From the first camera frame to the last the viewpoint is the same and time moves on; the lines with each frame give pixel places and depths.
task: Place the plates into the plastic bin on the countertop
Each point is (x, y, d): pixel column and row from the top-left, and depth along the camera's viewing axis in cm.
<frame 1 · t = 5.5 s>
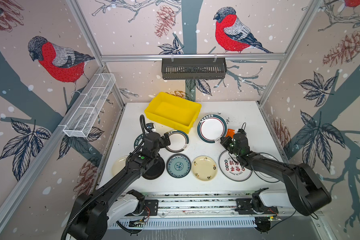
left hand: (161, 134, 82), fingers open
right hand: (219, 138, 90), fingers closed
yellow plastic bin: (175, 111, 117), on the table
large green rimmed white plate: (211, 128, 98), point 8 cm above the table
medium green rimmed white plate: (179, 141, 100), on the table
black round plate: (156, 169, 88), on the table
teal patterned round plate: (178, 165, 89), on the table
cream floral round plate: (204, 168, 88), on the table
white plate red characters: (232, 170, 87), on the table

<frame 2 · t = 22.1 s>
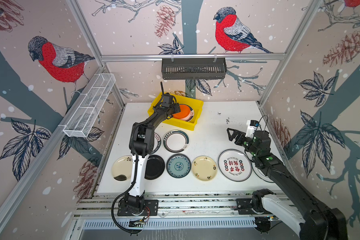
left hand: (176, 106, 105), fingers open
right hand: (232, 132, 81), fingers open
orange plastic plate: (184, 112, 112), point 4 cm above the table
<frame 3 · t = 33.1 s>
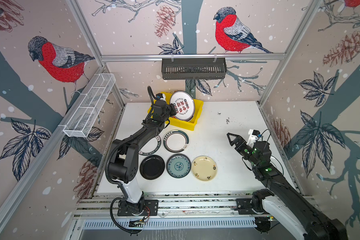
left hand: (174, 103, 89), fingers closed
right hand: (229, 138, 79), fingers open
white plate red characters: (184, 104, 99), point 17 cm above the table
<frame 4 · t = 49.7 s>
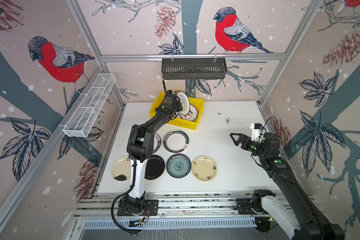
left hand: (179, 102, 100), fingers closed
right hand: (235, 137, 79), fingers open
white plate red characters: (191, 116, 112), point 2 cm above the table
cream plate dark smudge: (120, 168, 89), on the table
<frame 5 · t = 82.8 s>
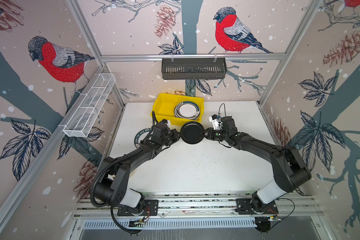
left hand: (183, 133, 85), fingers closed
right hand: (200, 134, 87), fingers closed
medium green rimmed white plate: (188, 110, 113), point 5 cm above the table
black round plate: (190, 132, 88), point 15 cm above the table
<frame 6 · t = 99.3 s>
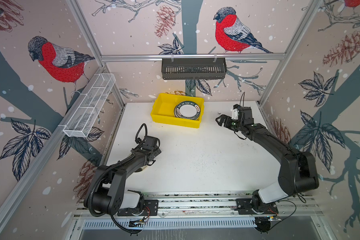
left hand: (152, 152, 91), fingers open
right hand: (220, 121, 89), fingers open
dark lettered rim white plate: (188, 110, 110), point 7 cm above the table
